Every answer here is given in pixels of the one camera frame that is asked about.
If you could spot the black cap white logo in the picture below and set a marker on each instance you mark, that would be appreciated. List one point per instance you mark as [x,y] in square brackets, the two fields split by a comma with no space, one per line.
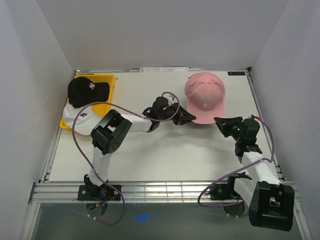
[82,91]

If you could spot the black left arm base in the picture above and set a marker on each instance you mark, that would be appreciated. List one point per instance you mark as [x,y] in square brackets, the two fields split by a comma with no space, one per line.
[97,198]

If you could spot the pink cap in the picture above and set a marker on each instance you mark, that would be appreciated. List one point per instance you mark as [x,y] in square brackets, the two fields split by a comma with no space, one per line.
[205,97]

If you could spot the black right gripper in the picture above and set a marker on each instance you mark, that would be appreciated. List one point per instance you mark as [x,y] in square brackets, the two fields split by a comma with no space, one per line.
[224,124]

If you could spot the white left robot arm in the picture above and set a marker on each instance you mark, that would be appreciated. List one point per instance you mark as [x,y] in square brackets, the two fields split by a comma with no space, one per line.
[110,132]

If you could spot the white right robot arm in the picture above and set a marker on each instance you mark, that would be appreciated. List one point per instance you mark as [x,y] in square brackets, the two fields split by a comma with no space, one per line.
[270,202]

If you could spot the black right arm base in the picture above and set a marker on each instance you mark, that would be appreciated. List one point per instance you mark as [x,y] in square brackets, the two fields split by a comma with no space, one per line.
[225,191]

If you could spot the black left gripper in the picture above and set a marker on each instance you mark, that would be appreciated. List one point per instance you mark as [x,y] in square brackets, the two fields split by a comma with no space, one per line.
[185,117]

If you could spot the aluminium rail frame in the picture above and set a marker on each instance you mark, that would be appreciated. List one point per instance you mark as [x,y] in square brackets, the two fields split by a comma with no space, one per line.
[152,211]

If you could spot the white paper label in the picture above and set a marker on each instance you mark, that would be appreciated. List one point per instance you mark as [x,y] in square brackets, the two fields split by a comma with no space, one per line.
[164,69]

